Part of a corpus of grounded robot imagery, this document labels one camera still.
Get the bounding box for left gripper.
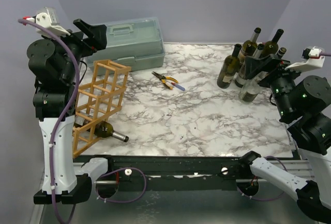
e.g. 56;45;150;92
42;19;106;83

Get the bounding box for green bottle silver neck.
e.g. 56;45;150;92
235;43;264;88

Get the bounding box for dark green wine bottle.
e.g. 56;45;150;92
217;43;242;88

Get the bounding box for brown label wine bottle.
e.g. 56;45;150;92
238;27;261;65

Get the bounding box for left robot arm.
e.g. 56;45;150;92
26;19;115;204

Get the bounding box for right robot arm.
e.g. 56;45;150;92
238;54;330;223

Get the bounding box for clear glass bottle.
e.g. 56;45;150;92
238;76;262;103

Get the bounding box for green bottle back right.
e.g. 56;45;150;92
260;29;284;58

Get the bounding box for small dark cap bottle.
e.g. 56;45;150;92
276;47;287;59

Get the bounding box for wooden wine rack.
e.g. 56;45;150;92
72;60;131;158

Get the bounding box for bottle in rack bottom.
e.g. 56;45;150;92
74;115;129;142

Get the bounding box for green plastic toolbox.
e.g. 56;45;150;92
86;17;165;71

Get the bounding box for blue red screwdriver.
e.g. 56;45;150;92
171;82;186;92

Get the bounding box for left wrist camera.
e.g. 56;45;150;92
23;7;70;37

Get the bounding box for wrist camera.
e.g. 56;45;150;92
23;7;70;37
285;46;325;73

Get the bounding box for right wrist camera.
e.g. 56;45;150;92
285;46;325;73

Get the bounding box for yellow handled pliers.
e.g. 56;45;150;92
152;71;179;90

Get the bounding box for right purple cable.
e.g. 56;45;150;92
237;155;288;202

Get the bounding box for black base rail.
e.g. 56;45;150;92
102;155;253;192

